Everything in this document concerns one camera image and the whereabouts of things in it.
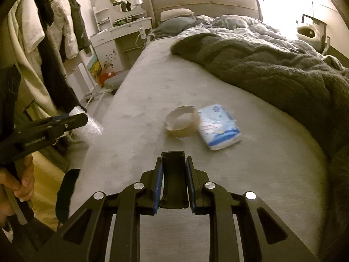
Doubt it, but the white plastic bag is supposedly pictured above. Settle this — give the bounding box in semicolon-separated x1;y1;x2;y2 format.
69;107;104;145

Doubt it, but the black curved plastic piece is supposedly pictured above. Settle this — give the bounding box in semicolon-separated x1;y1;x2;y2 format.
159;151;189;209

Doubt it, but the person's left hand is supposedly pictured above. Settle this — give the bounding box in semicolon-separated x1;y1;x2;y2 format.
1;154;35;228

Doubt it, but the black hanging garment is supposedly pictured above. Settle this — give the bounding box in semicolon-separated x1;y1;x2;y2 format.
34;0;86;113

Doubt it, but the red box on floor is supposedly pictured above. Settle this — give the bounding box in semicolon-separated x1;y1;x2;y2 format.
98;72;116;87

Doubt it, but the grey round rolling stool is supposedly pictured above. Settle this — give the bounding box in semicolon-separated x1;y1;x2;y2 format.
104;70;129;95

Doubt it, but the white puffer jacket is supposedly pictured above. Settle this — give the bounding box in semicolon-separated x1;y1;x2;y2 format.
50;0;79;59

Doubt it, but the beige hanging sweater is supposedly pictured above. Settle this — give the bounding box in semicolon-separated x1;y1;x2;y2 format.
1;0;59;120

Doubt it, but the white vanity desk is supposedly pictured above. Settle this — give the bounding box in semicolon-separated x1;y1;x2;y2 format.
91;0;152;72

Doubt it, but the grey bed with mattress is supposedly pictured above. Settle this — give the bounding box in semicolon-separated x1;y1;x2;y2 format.
69;0;327;261

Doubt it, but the blue white tissue pack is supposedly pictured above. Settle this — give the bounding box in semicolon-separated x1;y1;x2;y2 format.
198;103;241;151

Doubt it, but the brown cardboard tape roll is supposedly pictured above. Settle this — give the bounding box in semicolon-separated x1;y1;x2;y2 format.
164;106;199;138

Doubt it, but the dark grey pillow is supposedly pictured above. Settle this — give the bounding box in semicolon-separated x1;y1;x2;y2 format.
151;16;197;39

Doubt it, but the beige pillow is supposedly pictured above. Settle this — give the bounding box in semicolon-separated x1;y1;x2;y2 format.
160;8;194;22

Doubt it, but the dark grey fuzzy blanket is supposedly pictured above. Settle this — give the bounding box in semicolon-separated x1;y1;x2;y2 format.
170;33;348;260

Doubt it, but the grey patterned duvet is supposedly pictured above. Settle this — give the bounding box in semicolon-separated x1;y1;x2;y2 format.
174;15;344;70

